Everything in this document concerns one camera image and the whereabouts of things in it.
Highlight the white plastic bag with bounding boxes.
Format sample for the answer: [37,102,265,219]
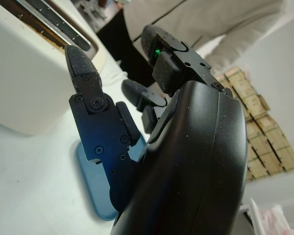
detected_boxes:
[242,197,294,235]

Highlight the person with black trousers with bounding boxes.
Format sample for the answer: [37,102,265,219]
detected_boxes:
[97,0,294,87]

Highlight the stacked wooden crates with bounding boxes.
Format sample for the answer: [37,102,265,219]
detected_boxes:
[215,70,294,182]

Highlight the cream two-slot toaster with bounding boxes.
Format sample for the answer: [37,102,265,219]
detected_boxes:
[0,0,107,137]

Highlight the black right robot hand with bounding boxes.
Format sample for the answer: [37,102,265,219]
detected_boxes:
[65,23,248,235]

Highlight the blue plastic tray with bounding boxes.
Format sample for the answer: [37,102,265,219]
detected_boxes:
[74,133,147,215]

